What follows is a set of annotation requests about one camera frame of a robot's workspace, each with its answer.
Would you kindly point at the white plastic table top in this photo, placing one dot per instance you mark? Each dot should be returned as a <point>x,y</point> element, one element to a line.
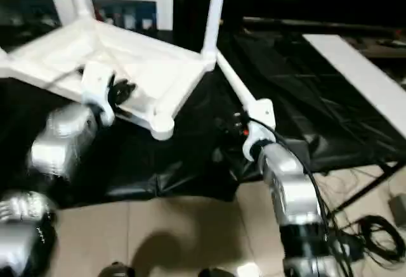
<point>127,68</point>

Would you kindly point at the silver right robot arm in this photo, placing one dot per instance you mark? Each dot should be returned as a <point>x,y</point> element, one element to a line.
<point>292,194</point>

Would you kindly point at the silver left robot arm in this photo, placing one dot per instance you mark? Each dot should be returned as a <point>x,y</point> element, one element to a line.
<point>57,144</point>

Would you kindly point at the black mat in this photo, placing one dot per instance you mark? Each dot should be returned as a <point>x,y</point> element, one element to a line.
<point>190,156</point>

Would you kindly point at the white board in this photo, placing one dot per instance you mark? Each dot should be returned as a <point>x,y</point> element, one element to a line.
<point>361,74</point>

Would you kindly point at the black floor stand bar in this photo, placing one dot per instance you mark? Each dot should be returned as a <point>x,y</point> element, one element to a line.
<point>365,188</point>

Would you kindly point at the black right robot foot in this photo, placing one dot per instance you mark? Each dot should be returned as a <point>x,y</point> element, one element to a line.
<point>217,272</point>

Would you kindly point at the black metal rail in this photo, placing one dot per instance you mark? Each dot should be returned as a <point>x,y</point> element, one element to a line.
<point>317,25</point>

